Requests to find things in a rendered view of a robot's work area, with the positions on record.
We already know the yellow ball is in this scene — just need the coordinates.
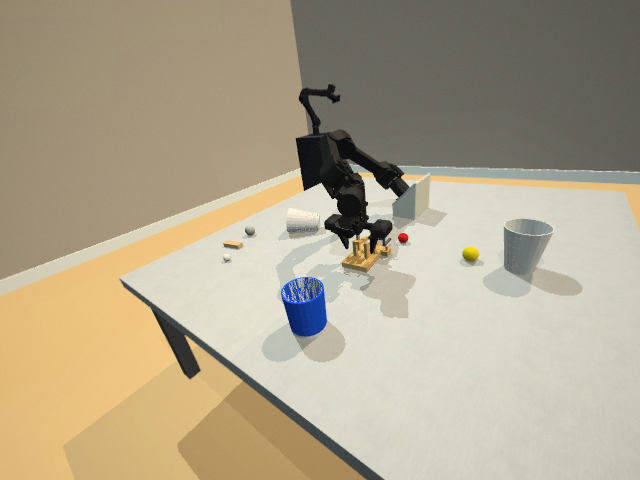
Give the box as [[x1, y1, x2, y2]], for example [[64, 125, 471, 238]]
[[462, 247, 479, 261]]

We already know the tan flat bar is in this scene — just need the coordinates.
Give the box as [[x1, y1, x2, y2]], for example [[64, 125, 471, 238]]
[[223, 240, 243, 249]]

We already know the blue cup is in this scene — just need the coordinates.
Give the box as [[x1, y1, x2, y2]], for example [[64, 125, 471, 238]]
[[281, 277, 327, 339]]

